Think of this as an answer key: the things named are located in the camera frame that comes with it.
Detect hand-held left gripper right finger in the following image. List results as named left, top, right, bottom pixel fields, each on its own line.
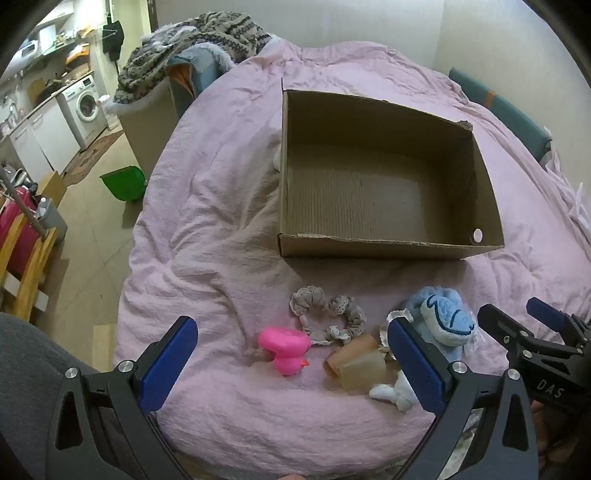
left=387, top=318, right=541, bottom=480

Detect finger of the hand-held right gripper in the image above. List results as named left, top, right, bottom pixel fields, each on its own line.
left=477, top=303, right=539, bottom=365
left=526, top=297, right=591, bottom=347

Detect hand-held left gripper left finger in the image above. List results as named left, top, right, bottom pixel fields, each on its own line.
left=44, top=315, right=199, bottom=480

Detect tan silicone cup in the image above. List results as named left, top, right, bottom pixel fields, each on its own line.
left=322, top=333, right=387, bottom=393

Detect light blue plush toy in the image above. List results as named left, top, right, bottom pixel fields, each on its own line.
left=369, top=286, right=476, bottom=411

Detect beige lace scrunchie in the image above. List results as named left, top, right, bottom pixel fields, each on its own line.
left=289, top=286, right=366, bottom=347

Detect pink rubber duck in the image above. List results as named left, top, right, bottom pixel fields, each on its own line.
left=257, top=327, right=311, bottom=377

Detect brown cardboard box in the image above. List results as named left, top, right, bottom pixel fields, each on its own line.
left=277, top=78, right=505, bottom=259

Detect white crumpled cloth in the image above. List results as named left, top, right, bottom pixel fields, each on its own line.
left=542, top=127, right=591, bottom=222

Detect person's grey trouser leg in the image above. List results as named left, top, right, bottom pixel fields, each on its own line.
left=0, top=313, right=116, bottom=480

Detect pink bedspread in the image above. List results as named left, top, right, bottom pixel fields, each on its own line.
left=113, top=39, right=591, bottom=476

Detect grey bin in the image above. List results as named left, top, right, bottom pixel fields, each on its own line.
left=37, top=203, right=69, bottom=241

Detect green dustpan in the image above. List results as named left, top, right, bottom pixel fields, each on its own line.
left=100, top=166, right=147, bottom=203

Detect teal orange bolster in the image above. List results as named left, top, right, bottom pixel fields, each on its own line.
left=448, top=67, right=552, bottom=162

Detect pink suitcase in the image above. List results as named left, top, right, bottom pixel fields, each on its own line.
left=0, top=185, right=40, bottom=273

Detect small cardboard box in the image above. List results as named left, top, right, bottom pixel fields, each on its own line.
left=37, top=171, right=68, bottom=208

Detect grey metal pole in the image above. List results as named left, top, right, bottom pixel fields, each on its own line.
left=0, top=173, right=51, bottom=240

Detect patterned floor rug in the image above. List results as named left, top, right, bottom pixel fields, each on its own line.
left=62, top=131, right=125, bottom=185

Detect beige hamper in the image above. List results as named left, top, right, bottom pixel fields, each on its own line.
left=120, top=85, right=182, bottom=185

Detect white kitchen cabinets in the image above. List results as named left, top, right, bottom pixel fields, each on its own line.
left=8, top=99, right=81, bottom=174

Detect white washing machine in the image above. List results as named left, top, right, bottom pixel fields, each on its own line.
left=61, top=75, right=109, bottom=151

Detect teal orange cushion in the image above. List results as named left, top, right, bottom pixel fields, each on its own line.
left=166, top=46, right=236, bottom=116

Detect black hanging garment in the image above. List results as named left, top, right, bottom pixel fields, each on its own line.
left=102, top=18, right=125, bottom=61

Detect cluttered wall shelf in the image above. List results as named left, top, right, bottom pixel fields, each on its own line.
left=14, top=23, right=93, bottom=70

